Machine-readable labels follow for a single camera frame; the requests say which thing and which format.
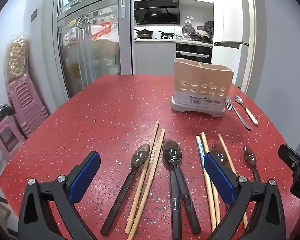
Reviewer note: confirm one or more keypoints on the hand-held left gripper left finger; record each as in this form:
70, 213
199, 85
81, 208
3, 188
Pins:
86, 172

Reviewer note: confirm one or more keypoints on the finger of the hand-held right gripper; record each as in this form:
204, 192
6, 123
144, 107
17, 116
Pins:
287, 155

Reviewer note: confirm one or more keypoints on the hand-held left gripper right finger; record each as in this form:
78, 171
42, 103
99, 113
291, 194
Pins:
220, 177

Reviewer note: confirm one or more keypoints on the blue patterned chopstick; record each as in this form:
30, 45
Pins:
200, 146

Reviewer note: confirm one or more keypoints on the orange patterned chopstick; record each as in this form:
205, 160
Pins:
204, 141

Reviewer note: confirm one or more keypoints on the beige plastic cutlery holder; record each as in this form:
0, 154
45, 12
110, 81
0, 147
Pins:
202, 75

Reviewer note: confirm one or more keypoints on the metal fork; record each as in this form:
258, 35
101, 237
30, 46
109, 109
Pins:
237, 113

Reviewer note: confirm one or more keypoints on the small pink stool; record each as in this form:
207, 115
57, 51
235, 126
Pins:
7, 137

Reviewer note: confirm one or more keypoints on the stack of pink stools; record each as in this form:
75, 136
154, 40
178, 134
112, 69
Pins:
27, 105

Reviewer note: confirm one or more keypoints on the black plastic bag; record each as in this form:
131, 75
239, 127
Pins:
0, 115

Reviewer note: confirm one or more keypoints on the white refrigerator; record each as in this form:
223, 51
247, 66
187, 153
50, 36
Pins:
230, 65

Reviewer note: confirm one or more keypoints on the glass sliding door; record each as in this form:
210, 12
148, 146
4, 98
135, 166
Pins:
102, 55

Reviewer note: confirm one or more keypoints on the black built-in oven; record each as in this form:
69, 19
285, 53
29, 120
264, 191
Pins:
193, 53

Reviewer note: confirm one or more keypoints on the clear bag of nuts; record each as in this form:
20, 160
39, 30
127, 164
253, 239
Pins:
16, 57

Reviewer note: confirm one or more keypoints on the dark wok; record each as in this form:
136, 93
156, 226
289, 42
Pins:
195, 37

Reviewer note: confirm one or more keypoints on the red plastic basket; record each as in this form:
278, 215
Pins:
103, 30

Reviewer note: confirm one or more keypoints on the round metal trivet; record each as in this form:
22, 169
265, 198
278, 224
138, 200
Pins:
187, 29
208, 27

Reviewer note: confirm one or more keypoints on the black frying pan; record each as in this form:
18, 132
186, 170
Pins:
167, 34
143, 33

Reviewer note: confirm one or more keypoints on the black range hood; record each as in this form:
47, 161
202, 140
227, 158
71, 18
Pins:
156, 12

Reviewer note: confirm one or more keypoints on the dark wall switch panel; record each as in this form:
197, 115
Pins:
34, 14

